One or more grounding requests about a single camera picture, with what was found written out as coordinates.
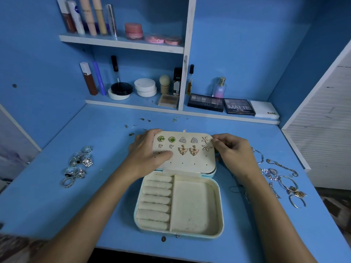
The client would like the pile of silver rings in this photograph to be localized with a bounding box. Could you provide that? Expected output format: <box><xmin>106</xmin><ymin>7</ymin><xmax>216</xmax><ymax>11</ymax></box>
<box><xmin>60</xmin><ymin>145</ymin><xmax>94</xmax><ymax>188</ymax></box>

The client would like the blue cosmetic tube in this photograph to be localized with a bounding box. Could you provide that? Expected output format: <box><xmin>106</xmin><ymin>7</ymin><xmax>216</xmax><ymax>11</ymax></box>
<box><xmin>92</xmin><ymin>61</ymin><xmax>106</xmax><ymax>96</ymax></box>

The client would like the white tube blue label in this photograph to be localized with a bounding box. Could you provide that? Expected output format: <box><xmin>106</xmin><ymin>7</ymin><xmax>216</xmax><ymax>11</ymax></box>
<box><xmin>67</xmin><ymin>0</ymin><xmax>86</xmax><ymax>35</ymax></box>

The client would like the dark eyeshadow palette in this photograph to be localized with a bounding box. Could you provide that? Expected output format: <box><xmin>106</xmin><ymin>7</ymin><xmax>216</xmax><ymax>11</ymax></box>
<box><xmin>188</xmin><ymin>94</ymin><xmax>225</xmax><ymax>112</ymax></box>

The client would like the white bowl black inside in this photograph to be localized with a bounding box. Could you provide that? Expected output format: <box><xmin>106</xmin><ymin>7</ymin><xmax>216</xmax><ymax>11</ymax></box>
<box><xmin>108</xmin><ymin>82</ymin><xmax>133</xmax><ymax>101</ymax></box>

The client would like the white framed marbled panel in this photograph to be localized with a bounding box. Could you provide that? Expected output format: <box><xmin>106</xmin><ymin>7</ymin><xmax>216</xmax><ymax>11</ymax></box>
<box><xmin>0</xmin><ymin>104</ymin><xmax>42</xmax><ymax>184</ymax></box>

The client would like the brown lipstick tube white cap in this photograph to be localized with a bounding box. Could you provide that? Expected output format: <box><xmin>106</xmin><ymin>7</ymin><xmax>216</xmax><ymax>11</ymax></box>
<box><xmin>79</xmin><ymin>62</ymin><xmax>98</xmax><ymax>96</ymax></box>

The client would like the white round cream jar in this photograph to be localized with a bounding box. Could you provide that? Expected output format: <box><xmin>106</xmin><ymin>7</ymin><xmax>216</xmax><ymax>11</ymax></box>
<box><xmin>134</xmin><ymin>78</ymin><xmax>158</xmax><ymax>98</ymax></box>

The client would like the thin dark cosmetic bottle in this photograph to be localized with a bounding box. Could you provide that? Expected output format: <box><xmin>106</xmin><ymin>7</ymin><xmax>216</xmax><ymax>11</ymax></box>
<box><xmin>187</xmin><ymin>64</ymin><xmax>194</xmax><ymax>96</ymax></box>

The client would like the person's left forearm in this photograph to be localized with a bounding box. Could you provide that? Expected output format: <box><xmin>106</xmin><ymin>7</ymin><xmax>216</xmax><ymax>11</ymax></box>
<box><xmin>33</xmin><ymin>168</ymin><xmax>138</xmax><ymax>263</ymax></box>

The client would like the black makeup brush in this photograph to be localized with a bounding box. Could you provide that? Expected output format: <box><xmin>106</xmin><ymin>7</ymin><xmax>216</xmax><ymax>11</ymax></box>
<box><xmin>111</xmin><ymin>56</ymin><xmax>120</xmax><ymax>84</ymax></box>

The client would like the person's right forearm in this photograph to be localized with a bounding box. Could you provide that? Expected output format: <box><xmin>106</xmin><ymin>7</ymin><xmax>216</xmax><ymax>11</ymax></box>
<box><xmin>238</xmin><ymin>175</ymin><xmax>319</xmax><ymax>263</ymax></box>

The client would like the square brown powder compact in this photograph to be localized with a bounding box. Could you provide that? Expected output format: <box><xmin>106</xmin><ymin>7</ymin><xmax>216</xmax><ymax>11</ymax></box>
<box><xmin>158</xmin><ymin>94</ymin><xmax>180</xmax><ymax>109</ymax></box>

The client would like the black lettered eyeshadow palette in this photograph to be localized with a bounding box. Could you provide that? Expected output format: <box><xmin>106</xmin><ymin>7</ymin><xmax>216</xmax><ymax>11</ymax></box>
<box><xmin>224</xmin><ymin>98</ymin><xmax>256</xmax><ymax>116</ymax></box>

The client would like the small pink perfume bottle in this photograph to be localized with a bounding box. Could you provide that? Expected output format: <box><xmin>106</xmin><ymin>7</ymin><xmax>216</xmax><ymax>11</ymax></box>
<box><xmin>213</xmin><ymin>77</ymin><xmax>227</xmax><ymax>99</ymax></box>

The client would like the white slatted cabinet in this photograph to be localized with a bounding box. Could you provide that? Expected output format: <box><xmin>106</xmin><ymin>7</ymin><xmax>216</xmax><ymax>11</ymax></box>
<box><xmin>282</xmin><ymin>40</ymin><xmax>351</xmax><ymax>190</ymax></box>

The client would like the white flat box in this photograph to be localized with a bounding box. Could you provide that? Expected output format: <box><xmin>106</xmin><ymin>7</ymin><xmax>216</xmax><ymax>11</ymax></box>
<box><xmin>250</xmin><ymin>100</ymin><xmax>280</xmax><ymax>121</ymax></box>

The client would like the short beige cosmetic tube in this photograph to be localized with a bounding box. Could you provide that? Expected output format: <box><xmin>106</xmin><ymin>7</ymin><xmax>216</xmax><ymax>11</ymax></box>
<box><xmin>91</xmin><ymin>0</ymin><xmax>108</xmax><ymax>35</ymax></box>

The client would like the beige makeup sponge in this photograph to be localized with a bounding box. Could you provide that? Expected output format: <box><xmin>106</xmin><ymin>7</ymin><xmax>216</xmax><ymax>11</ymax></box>
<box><xmin>159</xmin><ymin>75</ymin><xmax>171</xmax><ymax>95</ymax></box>

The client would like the cream jewellery box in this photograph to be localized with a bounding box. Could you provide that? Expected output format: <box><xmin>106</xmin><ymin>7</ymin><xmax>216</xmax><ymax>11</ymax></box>
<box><xmin>134</xmin><ymin>130</ymin><xmax>225</xmax><ymax>239</ymax></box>

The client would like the person's left hand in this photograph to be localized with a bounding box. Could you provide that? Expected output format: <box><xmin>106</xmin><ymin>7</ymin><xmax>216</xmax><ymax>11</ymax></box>
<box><xmin>123</xmin><ymin>129</ymin><xmax>174</xmax><ymax>180</ymax></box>

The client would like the black cosmetic bottle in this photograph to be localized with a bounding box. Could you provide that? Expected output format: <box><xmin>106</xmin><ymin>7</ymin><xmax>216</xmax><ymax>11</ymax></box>
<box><xmin>173</xmin><ymin>67</ymin><xmax>182</xmax><ymax>96</ymax></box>

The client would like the tall beige cosmetic tube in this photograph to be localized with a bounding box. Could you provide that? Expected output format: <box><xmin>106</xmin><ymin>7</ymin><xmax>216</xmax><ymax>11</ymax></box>
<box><xmin>78</xmin><ymin>0</ymin><xmax>98</xmax><ymax>37</ymax></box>

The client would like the person's right hand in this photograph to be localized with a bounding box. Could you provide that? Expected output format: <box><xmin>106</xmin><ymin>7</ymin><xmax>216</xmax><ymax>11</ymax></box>
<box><xmin>212</xmin><ymin>133</ymin><xmax>262</xmax><ymax>185</ymax></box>

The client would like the pile of silver bracelets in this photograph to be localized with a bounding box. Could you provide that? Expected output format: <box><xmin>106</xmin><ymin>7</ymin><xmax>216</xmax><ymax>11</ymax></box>
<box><xmin>230</xmin><ymin>148</ymin><xmax>307</xmax><ymax>209</ymax></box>

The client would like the pink round jar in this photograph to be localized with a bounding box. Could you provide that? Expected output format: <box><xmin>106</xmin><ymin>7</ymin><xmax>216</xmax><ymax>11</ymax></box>
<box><xmin>124</xmin><ymin>23</ymin><xmax>143</xmax><ymax>40</ymax></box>

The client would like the white shelf unit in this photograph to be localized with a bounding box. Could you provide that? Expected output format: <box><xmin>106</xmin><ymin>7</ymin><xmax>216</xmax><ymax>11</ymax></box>
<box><xmin>58</xmin><ymin>0</ymin><xmax>281</xmax><ymax>125</ymax></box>

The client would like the pile of small earrings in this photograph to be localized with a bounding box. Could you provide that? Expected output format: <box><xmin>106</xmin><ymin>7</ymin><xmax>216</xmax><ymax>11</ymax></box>
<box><xmin>125</xmin><ymin>117</ymin><xmax>151</xmax><ymax>135</ymax></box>

